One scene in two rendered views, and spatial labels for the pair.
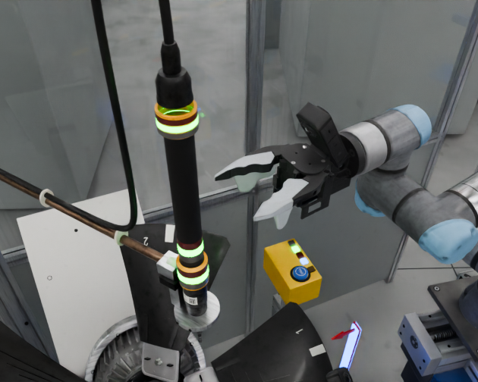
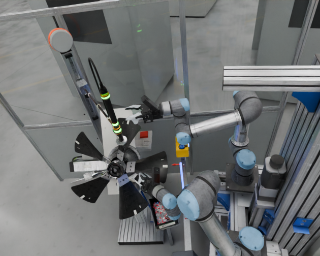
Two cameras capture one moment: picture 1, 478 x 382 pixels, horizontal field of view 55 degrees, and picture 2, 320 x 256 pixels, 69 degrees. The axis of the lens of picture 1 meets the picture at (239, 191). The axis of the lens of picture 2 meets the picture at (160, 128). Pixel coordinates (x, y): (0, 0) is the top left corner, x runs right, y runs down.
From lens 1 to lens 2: 0.87 m
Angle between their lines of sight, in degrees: 24
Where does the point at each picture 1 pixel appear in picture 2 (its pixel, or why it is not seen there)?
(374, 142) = (166, 107)
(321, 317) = not seen: hidden behind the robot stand
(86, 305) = (113, 137)
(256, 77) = (186, 76)
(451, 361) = (222, 189)
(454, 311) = (228, 173)
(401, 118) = (178, 102)
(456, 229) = (181, 134)
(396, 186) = (177, 120)
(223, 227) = not seen: hidden behind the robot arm
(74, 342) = (108, 147)
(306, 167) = (143, 110)
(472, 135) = not seen: outside the picture
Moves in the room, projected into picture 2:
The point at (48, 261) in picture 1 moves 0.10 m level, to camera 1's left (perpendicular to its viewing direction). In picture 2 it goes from (105, 123) to (95, 120)
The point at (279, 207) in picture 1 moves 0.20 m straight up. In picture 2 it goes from (131, 118) to (122, 88)
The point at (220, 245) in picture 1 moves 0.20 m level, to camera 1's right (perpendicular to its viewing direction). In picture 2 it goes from (138, 127) to (165, 134)
